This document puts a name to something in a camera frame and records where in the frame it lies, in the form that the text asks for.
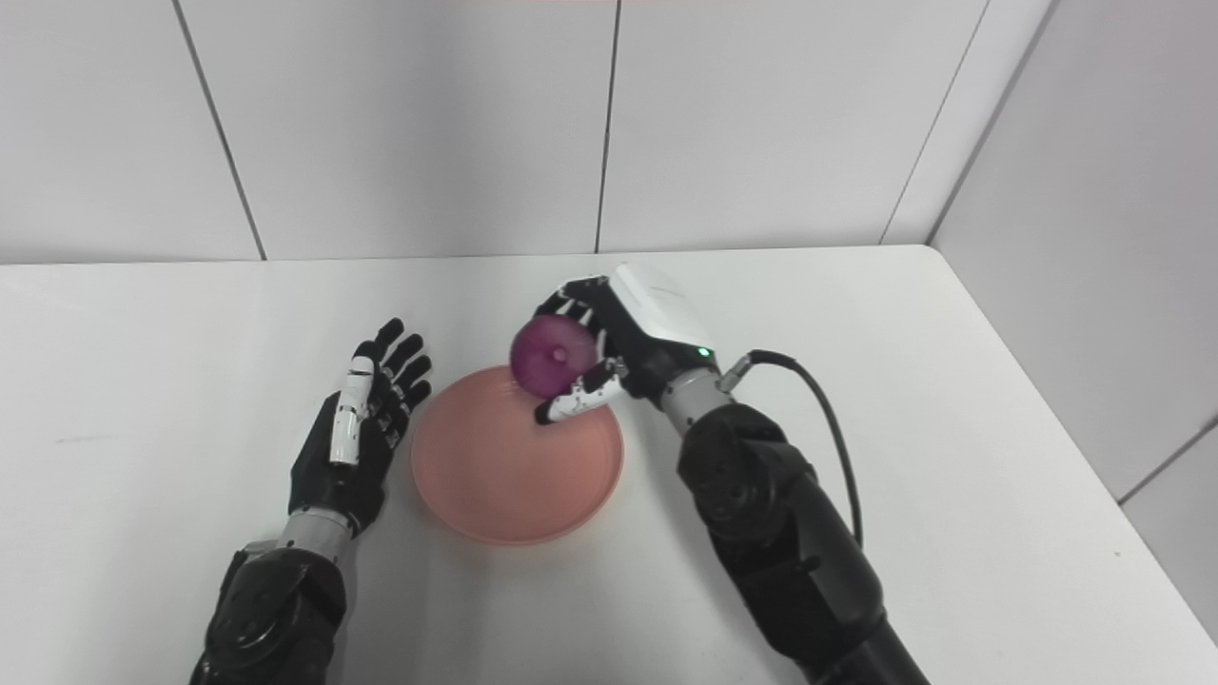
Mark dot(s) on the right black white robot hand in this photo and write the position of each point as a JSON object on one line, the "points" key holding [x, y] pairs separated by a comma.
{"points": [[647, 347]]}

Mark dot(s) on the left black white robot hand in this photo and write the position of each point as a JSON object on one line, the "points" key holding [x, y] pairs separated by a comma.
{"points": [[333, 480]]}

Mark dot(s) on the purple red onion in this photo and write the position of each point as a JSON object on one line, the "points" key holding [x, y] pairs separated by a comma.
{"points": [[547, 357]]}

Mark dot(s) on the pink round plate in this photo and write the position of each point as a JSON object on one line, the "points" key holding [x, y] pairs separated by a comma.
{"points": [[504, 476]]}

